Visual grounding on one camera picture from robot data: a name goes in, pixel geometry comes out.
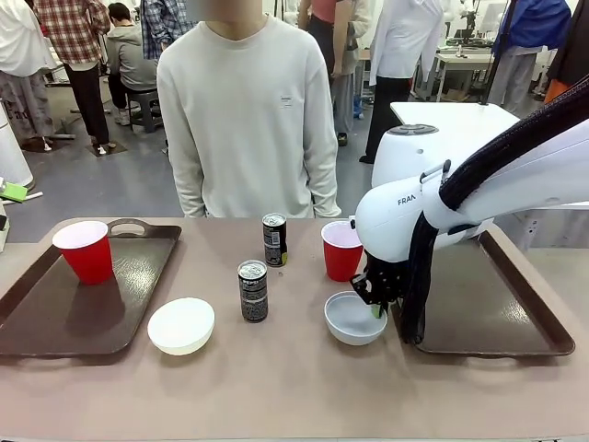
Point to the green white object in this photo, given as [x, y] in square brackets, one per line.
[11, 192]

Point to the person in cream sweatshirt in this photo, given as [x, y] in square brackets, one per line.
[248, 115]

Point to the person in white coat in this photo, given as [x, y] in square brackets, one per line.
[400, 69]

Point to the white lab table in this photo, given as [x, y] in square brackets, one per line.
[460, 60]

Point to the person in pink top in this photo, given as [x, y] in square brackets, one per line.
[329, 46]

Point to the seated person in grey hoodie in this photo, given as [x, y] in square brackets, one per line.
[129, 60]

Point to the white robot base unit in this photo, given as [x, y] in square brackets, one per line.
[428, 133]

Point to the red plastic cup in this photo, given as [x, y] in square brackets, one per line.
[339, 253]
[87, 253]

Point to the person in blue jacket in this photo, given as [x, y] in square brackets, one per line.
[524, 46]

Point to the grey plastic stool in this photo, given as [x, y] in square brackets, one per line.
[143, 108]

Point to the black pepsi can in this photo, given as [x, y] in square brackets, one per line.
[253, 291]
[275, 239]

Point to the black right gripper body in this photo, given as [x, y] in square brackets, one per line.
[384, 281]

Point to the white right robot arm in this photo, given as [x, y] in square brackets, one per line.
[483, 198]

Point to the white bowl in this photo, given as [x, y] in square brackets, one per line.
[181, 326]
[352, 322]

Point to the brown plastic tray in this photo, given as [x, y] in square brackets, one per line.
[488, 299]
[83, 294]

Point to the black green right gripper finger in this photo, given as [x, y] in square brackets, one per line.
[377, 310]
[357, 282]

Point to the person in plaid shirt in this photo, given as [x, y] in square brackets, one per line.
[78, 60]

